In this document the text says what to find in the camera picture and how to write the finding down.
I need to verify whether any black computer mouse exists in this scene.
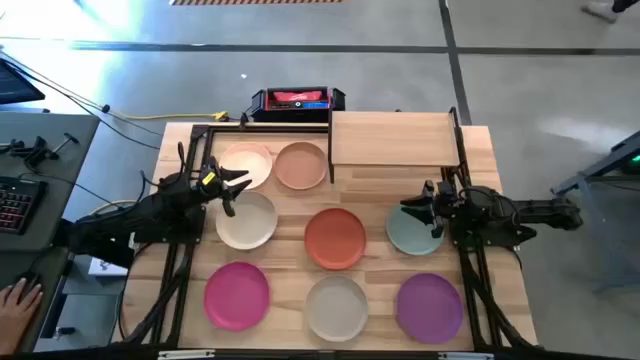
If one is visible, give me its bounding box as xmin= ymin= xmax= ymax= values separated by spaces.
xmin=19 ymin=271 xmax=44 ymax=291

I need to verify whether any black cable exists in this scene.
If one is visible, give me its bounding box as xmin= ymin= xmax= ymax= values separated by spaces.
xmin=0 ymin=49 xmax=166 ymax=151

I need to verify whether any teal plate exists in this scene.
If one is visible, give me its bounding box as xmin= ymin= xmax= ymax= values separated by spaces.
xmin=385 ymin=203 xmax=446 ymax=257

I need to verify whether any orange plate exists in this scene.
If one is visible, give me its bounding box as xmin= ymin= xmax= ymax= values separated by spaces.
xmin=303 ymin=207 xmax=368 ymax=272

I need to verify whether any wooden shelf with black legs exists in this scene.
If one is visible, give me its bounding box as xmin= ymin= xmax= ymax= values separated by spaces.
xmin=327 ymin=107 xmax=464 ymax=185

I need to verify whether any white plastic bracket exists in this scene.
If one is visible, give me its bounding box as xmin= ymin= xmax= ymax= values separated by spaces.
xmin=157 ymin=348 xmax=216 ymax=360

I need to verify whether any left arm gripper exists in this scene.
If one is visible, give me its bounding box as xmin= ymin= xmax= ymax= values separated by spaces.
xmin=194 ymin=155 xmax=253 ymax=219

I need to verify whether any dark metal cart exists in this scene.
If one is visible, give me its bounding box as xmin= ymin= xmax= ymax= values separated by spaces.
xmin=549 ymin=130 xmax=640 ymax=291

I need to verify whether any pale pink plate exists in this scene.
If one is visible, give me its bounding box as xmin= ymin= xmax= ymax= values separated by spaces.
xmin=218 ymin=142 xmax=274 ymax=191

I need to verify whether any magenta plate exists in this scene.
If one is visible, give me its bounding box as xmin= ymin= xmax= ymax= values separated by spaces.
xmin=203 ymin=261 xmax=272 ymax=332

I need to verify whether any grey plate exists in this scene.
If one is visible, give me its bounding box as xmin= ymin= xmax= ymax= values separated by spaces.
xmin=304 ymin=274 xmax=370 ymax=344

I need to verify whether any grey desk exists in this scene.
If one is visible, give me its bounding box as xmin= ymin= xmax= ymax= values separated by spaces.
xmin=0 ymin=110 xmax=101 ymax=354

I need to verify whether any black aluminium rig frame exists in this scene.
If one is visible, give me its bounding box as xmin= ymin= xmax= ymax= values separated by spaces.
xmin=117 ymin=122 xmax=539 ymax=351

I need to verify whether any tan plate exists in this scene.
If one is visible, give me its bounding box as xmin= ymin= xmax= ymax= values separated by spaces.
xmin=273 ymin=141 xmax=329 ymax=191

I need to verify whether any black keyboard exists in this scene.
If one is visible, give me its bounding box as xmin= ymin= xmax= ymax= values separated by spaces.
xmin=0 ymin=175 xmax=49 ymax=236

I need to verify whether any yellow cable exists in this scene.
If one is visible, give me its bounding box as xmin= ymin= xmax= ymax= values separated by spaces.
xmin=117 ymin=110 xmax=231 ymax=124

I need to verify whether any person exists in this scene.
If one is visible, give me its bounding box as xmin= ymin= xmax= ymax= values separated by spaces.
xmin=582 ymin=0 xmax=640 ymax=24

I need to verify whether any black desk clamp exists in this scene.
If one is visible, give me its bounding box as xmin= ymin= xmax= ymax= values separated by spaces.
xmin=0 ymin=132 xmax=80 ymax=171

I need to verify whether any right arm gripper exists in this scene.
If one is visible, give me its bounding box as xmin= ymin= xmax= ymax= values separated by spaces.
xmin=399 ymin=179 xmax=454 ymax=240

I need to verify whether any purple plate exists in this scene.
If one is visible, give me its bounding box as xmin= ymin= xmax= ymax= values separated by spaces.
xmin=395 ymin=272 xmax=465 ymax=345

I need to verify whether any black and red toolbox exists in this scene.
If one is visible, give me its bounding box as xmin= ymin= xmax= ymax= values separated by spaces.
xmin=249 ymin=85 xmax=347 ymax=124

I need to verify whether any white card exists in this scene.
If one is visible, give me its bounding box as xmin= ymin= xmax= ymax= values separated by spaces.
xmin=88 ymin=257 xmax=130 ymax=277

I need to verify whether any person's hand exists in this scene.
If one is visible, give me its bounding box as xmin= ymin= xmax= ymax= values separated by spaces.
xmin=0 ymin=277 xmax=45 ymax=357

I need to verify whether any black computer monitor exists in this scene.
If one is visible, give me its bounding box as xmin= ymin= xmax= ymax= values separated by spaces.
xmin=0 ymin=57 xmax=46 ymax=106

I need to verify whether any beige plate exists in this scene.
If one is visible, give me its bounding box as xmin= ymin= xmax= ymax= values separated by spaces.
xmin=214 ymin=190 xmax=279 ymax=251

